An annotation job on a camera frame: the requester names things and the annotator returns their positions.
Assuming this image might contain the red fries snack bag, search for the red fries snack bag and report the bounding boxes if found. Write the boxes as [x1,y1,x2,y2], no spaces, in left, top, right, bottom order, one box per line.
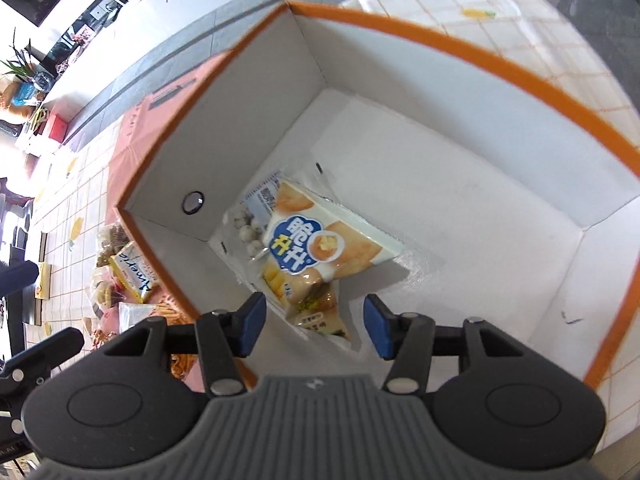
[151,292,198,382]

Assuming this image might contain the clear bag brown twists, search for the clear bag brown twists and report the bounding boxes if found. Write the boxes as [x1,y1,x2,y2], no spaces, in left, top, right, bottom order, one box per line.
[96,222,130,268]

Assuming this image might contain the yellow white America snack bag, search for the yellow white America snack bag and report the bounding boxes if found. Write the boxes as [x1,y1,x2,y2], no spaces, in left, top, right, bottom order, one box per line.
[110,242,158,304]

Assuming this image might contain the white blue cracker bag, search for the white blue cracker bag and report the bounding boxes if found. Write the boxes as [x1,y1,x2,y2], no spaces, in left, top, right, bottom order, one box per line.
[262,179,404,311]

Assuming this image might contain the tan small snack packet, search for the tan small snack packet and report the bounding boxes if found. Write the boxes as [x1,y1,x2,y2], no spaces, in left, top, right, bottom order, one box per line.
[286,283,350,341]

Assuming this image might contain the clear bag round cookies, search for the clear bag round cookies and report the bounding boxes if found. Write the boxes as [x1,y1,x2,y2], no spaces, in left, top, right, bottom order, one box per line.
[90,266,125,312]

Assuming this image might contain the orange cardboard box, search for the orange cardboard box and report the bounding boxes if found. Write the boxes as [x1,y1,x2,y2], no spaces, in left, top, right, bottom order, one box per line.
[117,2,639,386]

